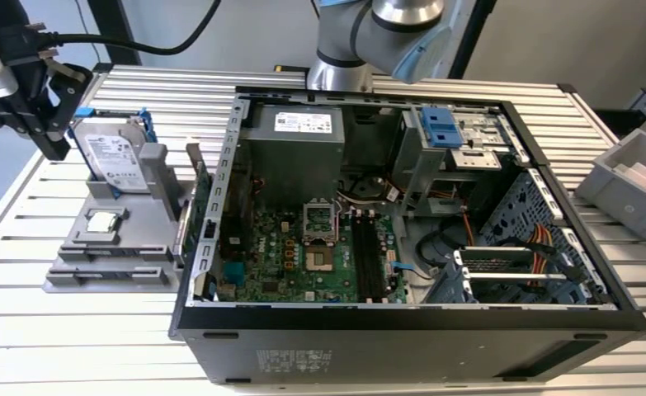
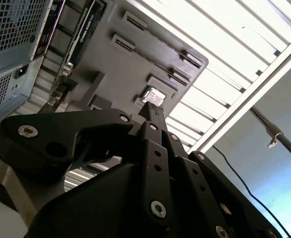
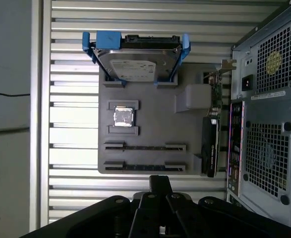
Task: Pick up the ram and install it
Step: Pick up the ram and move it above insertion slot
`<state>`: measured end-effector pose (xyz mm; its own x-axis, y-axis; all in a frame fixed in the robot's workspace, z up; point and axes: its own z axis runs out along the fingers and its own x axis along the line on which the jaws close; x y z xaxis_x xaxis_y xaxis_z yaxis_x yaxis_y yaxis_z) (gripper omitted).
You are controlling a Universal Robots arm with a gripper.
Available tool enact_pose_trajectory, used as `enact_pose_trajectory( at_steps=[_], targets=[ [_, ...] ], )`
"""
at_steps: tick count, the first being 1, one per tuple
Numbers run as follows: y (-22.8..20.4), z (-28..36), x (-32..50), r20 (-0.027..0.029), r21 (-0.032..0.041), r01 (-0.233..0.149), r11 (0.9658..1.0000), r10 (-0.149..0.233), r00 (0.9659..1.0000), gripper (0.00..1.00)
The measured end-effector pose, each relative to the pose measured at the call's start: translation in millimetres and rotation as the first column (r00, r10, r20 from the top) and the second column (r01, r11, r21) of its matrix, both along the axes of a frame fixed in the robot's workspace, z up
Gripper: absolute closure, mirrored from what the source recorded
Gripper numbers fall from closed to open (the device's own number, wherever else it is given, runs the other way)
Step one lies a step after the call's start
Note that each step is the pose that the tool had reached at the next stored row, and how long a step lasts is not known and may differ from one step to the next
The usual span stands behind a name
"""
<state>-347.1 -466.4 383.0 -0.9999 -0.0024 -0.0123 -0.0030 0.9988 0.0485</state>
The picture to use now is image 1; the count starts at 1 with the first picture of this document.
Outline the hard disk in blue carrier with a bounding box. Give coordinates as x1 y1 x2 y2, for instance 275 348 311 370
67 106 161 197

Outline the thin orange wire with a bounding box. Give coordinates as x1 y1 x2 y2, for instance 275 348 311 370
458 205 476 248

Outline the grey parts rack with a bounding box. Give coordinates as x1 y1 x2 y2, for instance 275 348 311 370
44 142 203 294

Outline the green graphics card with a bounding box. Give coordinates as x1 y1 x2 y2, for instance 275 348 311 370
171 142 216 269

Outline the grey power supply unit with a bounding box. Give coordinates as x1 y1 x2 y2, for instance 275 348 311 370
237 103 347 210

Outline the blue plastic drive latch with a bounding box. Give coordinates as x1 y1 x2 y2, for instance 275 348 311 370
418 106 456 149

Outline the CPU socket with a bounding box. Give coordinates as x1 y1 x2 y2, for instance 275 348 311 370
304 243 339 274

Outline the white block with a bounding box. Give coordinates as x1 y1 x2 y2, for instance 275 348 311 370
613 161 646 186

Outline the grey open storage bin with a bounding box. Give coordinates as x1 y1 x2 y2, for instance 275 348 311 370
574 128 646 251

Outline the black RAM slot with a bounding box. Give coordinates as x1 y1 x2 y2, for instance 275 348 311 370
359 209 375 303
366 209 382 303
371 209 388 303
352 209 368 303

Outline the thick black cable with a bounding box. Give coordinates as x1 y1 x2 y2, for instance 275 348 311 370
21 0 224 57

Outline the black post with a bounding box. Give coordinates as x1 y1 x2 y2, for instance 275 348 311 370
88 0 141 67
447 0 499 82

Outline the silver CPU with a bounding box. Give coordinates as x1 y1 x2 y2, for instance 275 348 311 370
83 210 120 232

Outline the low grey disk bay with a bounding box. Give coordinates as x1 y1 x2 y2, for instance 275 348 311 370
424 245 597 305

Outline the round black speaker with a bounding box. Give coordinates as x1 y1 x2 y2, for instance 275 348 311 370
348 175 391 204

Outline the metal socket cover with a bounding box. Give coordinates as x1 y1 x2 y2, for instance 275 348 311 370
302 199 340 245

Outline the tall silver disk bay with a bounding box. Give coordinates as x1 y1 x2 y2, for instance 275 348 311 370
392 105 522 215

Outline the black PC case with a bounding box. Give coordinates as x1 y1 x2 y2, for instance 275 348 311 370
167 84 646 387

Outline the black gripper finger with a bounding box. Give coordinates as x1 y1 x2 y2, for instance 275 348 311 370
45 63 92 162
0 104 55 162

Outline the orange yellow wire bundle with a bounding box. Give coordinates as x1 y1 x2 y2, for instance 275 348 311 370
523 224 559 292

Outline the green motherboard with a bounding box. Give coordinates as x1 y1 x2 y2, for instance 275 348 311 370
215 208 411 305

